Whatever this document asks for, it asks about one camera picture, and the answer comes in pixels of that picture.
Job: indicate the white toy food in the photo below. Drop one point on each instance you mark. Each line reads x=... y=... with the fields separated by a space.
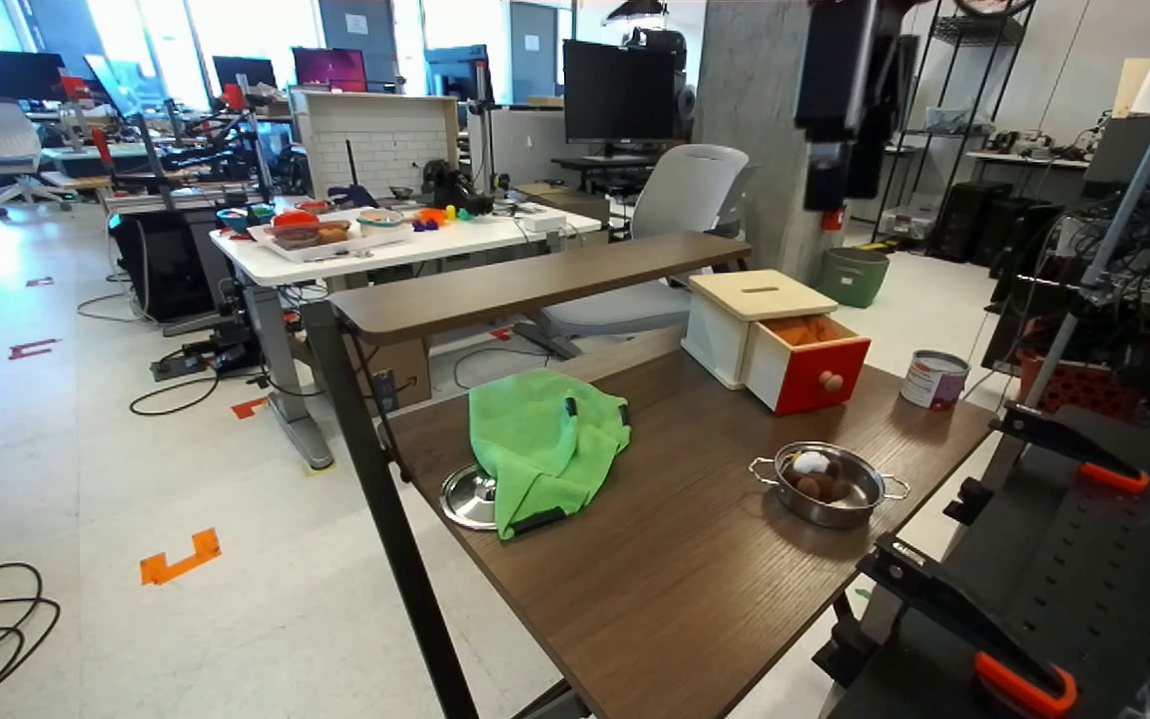
x=811 y=462

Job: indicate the white tray with toy food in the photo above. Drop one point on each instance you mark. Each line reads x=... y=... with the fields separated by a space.
x=320 y=238

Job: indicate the black monitor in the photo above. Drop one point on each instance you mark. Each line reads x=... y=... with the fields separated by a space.
x=620 y=92

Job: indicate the white table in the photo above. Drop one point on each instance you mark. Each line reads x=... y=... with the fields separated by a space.
x=435 y=245

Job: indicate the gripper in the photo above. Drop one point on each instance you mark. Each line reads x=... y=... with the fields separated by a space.
x=835 y=70

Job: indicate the brown toy food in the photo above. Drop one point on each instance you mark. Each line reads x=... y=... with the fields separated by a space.
x=823 y=487

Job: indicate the cardboard box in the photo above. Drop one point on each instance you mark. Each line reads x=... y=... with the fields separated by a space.
x=405 y=371

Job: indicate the row of monitors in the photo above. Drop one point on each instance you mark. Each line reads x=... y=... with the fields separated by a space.
x=330 y=68

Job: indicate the wooden box with drawer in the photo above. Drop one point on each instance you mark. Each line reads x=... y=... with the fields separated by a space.
x=735 y=320

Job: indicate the tin can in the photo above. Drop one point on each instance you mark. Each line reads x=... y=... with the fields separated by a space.
x=932 y=381

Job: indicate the row of black computer towers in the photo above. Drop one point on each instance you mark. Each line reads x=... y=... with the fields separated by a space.
x=974 y=220

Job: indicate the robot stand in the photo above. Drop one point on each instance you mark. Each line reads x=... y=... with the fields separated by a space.
x=1084 y=599

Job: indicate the green cloth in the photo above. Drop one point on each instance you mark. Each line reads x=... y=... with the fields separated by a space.
x=540 y=449

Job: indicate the green bin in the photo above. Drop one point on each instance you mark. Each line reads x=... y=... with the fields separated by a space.
x=853 y=280

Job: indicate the wooden drawer knob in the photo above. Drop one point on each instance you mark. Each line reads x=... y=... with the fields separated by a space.
x=832 y=381

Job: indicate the red crate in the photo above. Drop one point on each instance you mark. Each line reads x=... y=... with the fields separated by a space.
x=1084 y=391

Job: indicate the small white box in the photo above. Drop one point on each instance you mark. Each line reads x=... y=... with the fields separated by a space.
x=542 y=221

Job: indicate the red drawer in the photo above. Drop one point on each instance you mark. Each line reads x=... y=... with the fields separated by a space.
x=815 y=369

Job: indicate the white brick pattern board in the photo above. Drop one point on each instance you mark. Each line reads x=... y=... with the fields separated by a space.
x=380 y=140

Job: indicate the silver pot lid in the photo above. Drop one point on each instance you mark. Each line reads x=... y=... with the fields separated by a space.
x=465 y=499

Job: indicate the grey office chair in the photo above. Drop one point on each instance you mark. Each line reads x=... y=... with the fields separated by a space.
x=680 y=190

